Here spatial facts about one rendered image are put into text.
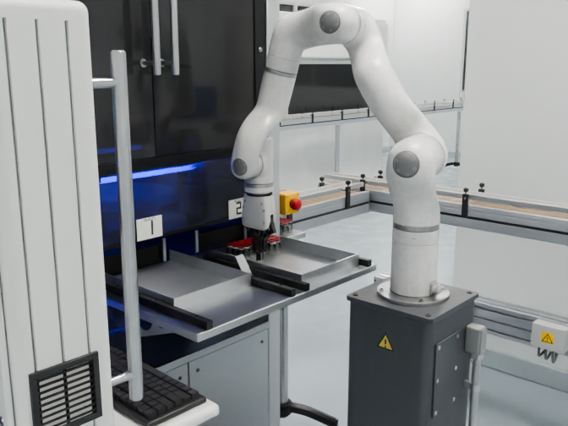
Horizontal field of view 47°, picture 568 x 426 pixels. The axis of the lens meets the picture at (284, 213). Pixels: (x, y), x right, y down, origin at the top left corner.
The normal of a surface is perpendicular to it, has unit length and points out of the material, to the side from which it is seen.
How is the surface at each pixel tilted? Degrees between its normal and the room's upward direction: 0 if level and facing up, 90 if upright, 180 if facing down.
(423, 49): 90
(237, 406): 90
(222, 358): 90
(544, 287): 90
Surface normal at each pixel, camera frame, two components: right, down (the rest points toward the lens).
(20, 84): 0.73, 0.15
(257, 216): -0.67, 0.16
